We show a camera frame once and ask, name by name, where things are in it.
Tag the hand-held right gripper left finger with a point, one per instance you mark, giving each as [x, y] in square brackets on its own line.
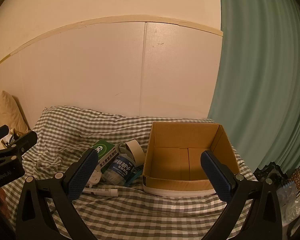
[82, 176]

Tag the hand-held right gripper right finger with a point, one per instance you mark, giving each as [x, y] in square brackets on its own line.
[216, 177]

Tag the white tube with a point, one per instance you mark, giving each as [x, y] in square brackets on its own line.
[102, 192]

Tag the green white medicine box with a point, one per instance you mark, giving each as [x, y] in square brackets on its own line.
[105, 148]

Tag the clear bottle with blue label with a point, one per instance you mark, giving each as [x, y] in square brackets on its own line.
[120, 168]

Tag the brown cardboard box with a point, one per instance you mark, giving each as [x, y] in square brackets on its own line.
[180, 160]

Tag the grey folding tool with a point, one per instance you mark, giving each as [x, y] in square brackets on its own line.
[121, 150]

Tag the blue blister pack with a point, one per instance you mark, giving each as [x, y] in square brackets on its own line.
[135, 178]

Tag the beige tape roll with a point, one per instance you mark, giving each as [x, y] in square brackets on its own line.
[138, 152]

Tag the white round plastic object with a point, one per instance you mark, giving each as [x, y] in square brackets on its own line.
[96, 177]

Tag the cream pillow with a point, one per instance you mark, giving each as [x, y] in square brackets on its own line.
[5, 112]

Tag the black plastic bag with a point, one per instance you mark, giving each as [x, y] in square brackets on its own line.
[270, 171]

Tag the blue toothed plastic object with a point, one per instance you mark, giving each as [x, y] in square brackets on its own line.
[288, 187]

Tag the brown scaly round object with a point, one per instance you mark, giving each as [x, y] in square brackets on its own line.
[298, 177]

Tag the clear plastic bag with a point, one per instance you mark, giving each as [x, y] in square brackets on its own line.
[293, 205]

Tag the green curtain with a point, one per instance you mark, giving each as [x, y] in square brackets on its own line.
[260, 80]

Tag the beige wall trim strip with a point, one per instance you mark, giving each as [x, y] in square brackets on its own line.
[115, 20]

